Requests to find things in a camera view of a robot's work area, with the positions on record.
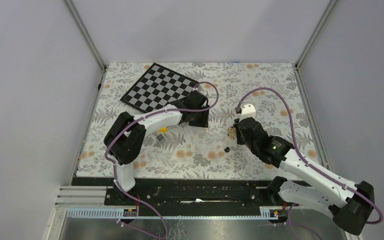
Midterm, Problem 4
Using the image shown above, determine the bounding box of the black white checkerboard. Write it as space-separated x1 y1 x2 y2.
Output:
120 63 198 113

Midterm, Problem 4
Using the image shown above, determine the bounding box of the aluminium frame post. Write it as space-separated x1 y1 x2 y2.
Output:
295 0 339 72
62 0 107 72

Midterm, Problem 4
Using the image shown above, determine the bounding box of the floral patterned table mat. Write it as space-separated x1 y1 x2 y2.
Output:
76 62 320 180

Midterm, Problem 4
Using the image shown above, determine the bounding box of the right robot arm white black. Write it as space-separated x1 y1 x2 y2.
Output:
233 117 375 236

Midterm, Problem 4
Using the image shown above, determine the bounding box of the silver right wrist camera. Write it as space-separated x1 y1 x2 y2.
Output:
239 103 256 122

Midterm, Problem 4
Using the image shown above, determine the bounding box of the small grey square tile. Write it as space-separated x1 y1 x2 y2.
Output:
156 134 165 142

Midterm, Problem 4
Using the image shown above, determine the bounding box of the beige earbud charging case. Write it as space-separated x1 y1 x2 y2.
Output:
227 126 237 140

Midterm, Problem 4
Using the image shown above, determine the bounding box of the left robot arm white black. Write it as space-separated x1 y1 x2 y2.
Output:
103 90 210 192

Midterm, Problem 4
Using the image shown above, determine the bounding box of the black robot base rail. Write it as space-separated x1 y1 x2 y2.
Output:
104 178 290 211

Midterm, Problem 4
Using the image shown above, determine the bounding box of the right aluminium frame post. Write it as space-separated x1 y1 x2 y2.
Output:
295 0 339 72

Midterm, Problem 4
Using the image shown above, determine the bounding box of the white slotted cable duct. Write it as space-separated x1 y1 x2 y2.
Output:
66 205 279 220

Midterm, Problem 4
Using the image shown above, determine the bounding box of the left aluminium frame post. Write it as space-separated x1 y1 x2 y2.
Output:
62 0 107 72

